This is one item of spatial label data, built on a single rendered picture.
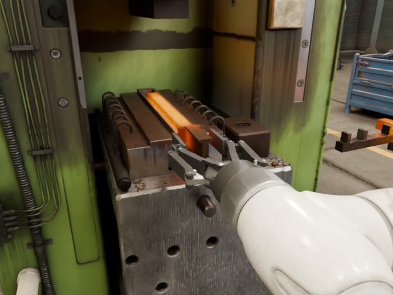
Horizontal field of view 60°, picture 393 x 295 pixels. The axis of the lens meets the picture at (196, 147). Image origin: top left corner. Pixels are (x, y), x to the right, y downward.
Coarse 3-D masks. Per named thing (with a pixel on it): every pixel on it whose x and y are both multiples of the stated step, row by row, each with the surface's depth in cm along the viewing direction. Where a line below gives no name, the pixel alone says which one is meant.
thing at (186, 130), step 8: (152, 96) 92; (160, 96) 92; (160, 104) 84; (168, 104) 84; (168, 112) 78; (176, 112) 78; (176, 120) 72; (184, 120) 72; (176, 128) 71; (184, 128) 66; (192, 128) 64; (200, 128) 64; (184, 136) 66; (192, 136) 64; (200, 136) 60; (208, 136) 60; (192, 144) 65; (200, 144) 60; (208, 144) 60; (192, 152) 64; (200, 152) 61; (208, 152) 60
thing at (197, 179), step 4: (196, 176) 50; (200, 176) 50; (188, 180) 49; (192, 180) 49; (196, 180) 49; (200, 180) 49; (204, 180) 50; (208, 180) 49; (188, 184) 49; (192, 184) 50
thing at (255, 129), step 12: (228, 120) 82; (240, 120) 82; (252, 120) 82; (228, 132) 77; (240, 132) 74; (252, 132) 74; (264, 132) 74; (252, 144) 74; (264, 144) 76; (264, 156) 77
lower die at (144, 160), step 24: (120, 96) 101; (144, 96) 95; (168, 96) 98; (120, 120) 82; (144, 120) 78; (168, 120) 75; (192, 120) 78; (120, 144) 75; (144, 144) 67; (168, 144) 68; (144, 168) 68
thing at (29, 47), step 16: (0, 0) 61; (16, 0) 62; (16, 32) 63; (16, 48) 64; (32, 48) 65; (16, 64) 65; (32, 80) 67; (48, 128) 72; (32, 144) 72; (48, 192) 76
